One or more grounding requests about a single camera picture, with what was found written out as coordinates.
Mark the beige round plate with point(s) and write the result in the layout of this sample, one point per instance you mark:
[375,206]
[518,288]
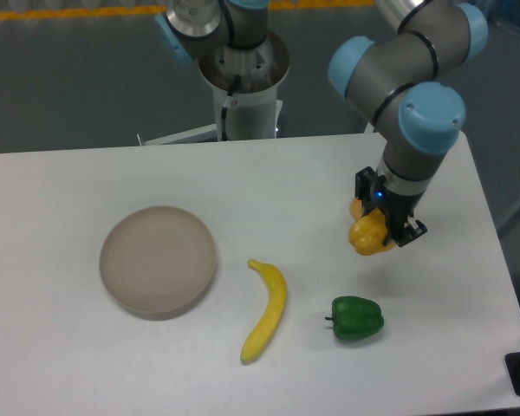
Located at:
[158,262]

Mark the yellow bell pepper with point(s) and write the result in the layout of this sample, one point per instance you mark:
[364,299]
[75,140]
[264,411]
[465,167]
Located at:
[366,234]

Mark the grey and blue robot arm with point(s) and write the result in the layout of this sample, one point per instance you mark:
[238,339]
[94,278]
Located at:
[394,86]

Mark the yellow banana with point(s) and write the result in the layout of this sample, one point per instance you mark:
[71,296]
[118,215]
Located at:
[260,336]

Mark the green bell pepper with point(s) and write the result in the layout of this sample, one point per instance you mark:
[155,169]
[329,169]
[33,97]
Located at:
[355,318]

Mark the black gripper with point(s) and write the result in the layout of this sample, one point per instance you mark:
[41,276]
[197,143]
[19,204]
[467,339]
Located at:
[395,196]

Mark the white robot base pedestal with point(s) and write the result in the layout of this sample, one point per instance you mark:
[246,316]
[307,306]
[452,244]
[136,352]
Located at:
[244,86]

